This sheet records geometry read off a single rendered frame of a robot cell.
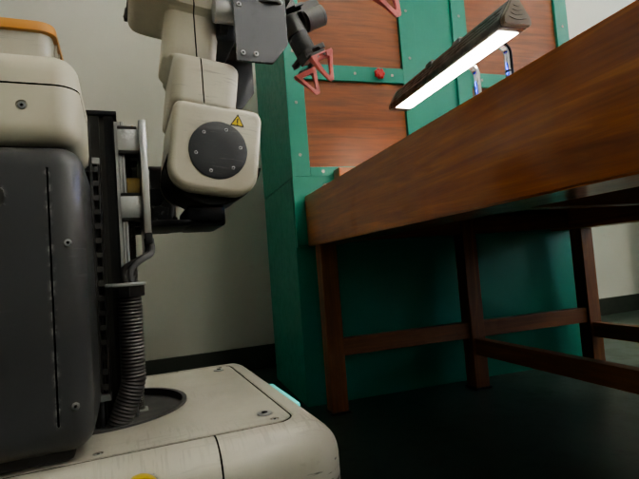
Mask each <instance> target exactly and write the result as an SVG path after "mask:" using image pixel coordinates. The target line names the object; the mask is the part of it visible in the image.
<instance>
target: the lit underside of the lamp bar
mask: <svg viewBox="0 0 639 479"><path fill-rule="evenodd" d="M517 33H518V32H508V31H498V32H497V33H495V34H494V35H493V36H491V37H490V38H489V39H487V40H486V41H485V42H483V43H482V44H481V45H479V46H478V47H477V48H475V49H474V50H472V51H471V52H470V53H468V54H467V55H466V56H464V57H463V58H462V59H460V60H459V61H458V62H456V63H455V64H454V65H452V66H451V67H449V68H448V69H447V70H445V71H444V72H442V73H441V74H440V75H438V76H437V77H436V78H434V80H433V81H431V82H430V83H429V84H427V85H426V86H424V87H423V88H422V89H420V90H419V91H418V92H416V93H415V94H414V95H412V96H411V97H410V98H408V99H407V100H406V101H404V102H403V103H402V104H400V105H399V106H397V108H412V107H413V106H415V105H416V104H418V103H419V102H421V101H422V100H424V99H425V98H426V97H428V96H429V95H431V94H432V93H434V92H435V91H437V90H438V89H439V88H441V87H442V86H444V85H446V84H447V83H448V82H450V81H451V80H453V79H454V78H455V77H456V76H457V75H459V74H460V73H462V72H463V71H465V70H466V69H467V68H469V67H471V66H472V65H474V64H475V63H476V62H478V61H479V60H481V59H482V58H484V57H485V56H486V55H488V54H489V53H491V52H492V51H494V50H495V49H497V48H498V47H500V46H501V45H503V44H504V43H506V42H507V41H508V40H510V39H511V38H513V37H514V36H515V35H516V34H517Z"/></svg>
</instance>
